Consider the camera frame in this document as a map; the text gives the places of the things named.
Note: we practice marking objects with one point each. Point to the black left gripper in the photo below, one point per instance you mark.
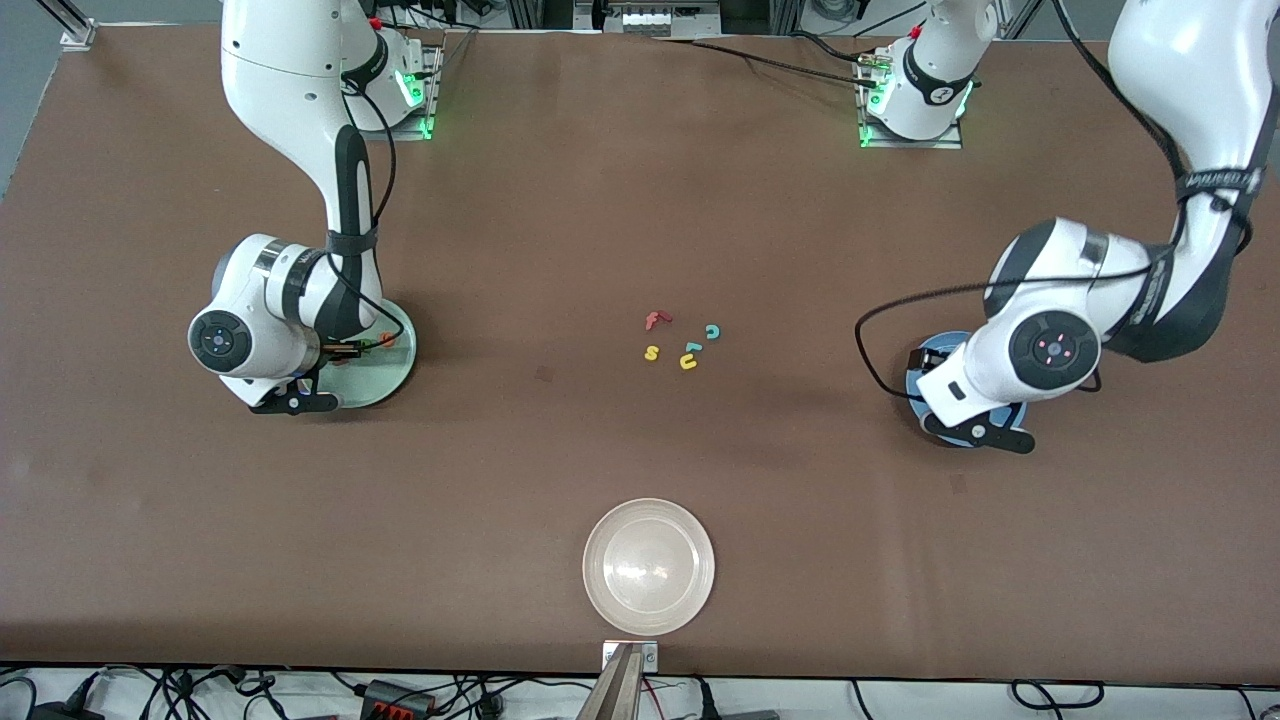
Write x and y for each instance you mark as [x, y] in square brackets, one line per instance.
[928, 360]

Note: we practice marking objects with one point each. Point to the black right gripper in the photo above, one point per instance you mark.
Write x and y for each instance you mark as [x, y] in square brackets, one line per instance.
[338, 351]

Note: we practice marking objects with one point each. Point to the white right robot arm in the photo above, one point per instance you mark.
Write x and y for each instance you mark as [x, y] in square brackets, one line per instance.
[290, 100]

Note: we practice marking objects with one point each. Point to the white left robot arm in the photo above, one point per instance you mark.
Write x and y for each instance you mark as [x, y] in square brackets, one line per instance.
[1180, 60]

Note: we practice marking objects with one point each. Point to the pale green plate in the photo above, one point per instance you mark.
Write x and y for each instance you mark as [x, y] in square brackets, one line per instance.
[395, 375]

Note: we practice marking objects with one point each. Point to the blue plate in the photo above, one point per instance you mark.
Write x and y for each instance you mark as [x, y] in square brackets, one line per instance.
[1010, 413]

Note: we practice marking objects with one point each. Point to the red foam letter f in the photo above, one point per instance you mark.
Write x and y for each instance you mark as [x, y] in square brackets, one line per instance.
[652, 321]

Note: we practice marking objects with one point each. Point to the white plate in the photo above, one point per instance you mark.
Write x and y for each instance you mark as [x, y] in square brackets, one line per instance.
[648, 567]

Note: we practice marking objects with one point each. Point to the black red power strip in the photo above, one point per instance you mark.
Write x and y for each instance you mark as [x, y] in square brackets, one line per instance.
[400, 700]

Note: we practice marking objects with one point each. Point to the metal equipment rack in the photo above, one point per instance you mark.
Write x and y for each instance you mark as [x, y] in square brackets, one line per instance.
[650, 18]

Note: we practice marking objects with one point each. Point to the grey metal profile bar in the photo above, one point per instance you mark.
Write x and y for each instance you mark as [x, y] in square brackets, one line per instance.
[615, 695]

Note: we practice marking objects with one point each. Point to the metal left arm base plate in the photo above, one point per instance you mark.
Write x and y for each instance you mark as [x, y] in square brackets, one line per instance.
[950, 143]

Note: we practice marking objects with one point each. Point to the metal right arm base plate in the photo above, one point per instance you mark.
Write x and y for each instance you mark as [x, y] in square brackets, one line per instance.
[432, 100]

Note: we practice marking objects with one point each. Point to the small metal bracket plate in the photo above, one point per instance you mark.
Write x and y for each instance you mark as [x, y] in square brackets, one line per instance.
[650, 657]

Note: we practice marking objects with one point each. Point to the aluminium frame post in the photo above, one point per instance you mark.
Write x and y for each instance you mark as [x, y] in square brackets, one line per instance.
[70, 28]

